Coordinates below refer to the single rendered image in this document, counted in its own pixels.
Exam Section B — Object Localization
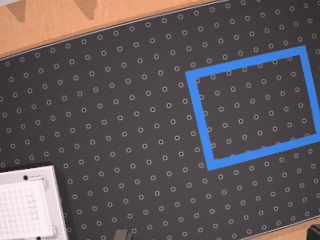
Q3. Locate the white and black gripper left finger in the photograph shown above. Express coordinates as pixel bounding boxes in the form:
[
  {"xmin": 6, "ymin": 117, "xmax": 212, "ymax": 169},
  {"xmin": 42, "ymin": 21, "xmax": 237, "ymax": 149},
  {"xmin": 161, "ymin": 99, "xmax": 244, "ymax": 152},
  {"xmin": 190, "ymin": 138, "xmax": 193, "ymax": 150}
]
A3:
[{"xmin": 114, "ymin": 229, "xmax": 133, "ymax": 240}]

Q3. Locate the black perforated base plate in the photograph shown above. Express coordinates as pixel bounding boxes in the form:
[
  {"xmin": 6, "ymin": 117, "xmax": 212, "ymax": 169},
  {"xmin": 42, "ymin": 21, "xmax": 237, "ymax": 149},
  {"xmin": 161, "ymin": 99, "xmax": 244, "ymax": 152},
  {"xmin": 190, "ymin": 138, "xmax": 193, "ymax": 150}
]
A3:
[{"xmin": 0, "ymin": 0, "xmax": 320, "ymax": 240}]

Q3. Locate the clear well plate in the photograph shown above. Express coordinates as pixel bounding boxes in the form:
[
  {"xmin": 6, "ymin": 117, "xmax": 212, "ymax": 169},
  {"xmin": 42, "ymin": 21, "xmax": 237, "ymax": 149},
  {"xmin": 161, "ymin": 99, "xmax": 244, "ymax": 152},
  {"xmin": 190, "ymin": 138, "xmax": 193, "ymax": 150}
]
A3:
[{"xmin": 0, "ymin": 180, "xmax": 54, "ymax": 240}]

